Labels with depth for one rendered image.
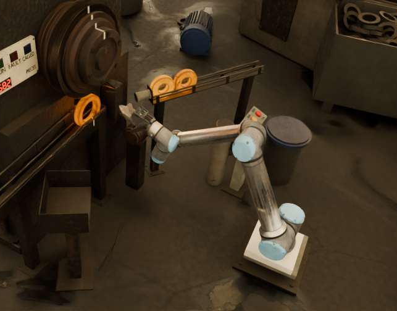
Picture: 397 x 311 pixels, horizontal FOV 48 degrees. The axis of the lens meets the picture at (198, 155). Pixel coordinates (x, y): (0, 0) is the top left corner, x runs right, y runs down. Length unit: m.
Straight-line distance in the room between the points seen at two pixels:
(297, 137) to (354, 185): 0.71
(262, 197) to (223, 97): 1.89
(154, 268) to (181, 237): 0.28
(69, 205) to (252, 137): 0.92
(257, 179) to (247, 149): 0.19
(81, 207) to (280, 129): 1.49
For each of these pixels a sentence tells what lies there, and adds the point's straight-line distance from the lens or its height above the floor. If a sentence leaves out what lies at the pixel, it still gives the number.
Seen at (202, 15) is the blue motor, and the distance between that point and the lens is 4.55.
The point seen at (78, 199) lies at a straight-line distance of 2.22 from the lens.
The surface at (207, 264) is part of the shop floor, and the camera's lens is 2.75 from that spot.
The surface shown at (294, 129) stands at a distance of 3.12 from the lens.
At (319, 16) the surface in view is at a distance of 4.48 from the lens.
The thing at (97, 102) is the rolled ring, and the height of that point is 0.77.
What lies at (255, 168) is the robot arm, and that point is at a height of 0.80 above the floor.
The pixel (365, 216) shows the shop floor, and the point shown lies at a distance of 3.37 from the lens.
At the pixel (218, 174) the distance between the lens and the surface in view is 3.09.
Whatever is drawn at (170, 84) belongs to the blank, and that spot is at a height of 0.72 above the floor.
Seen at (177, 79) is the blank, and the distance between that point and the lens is 2.77.
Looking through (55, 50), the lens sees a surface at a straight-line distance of 2.10.
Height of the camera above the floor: 2.27
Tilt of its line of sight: 42 degrees down
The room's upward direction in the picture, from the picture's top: 10 degrees clockwise
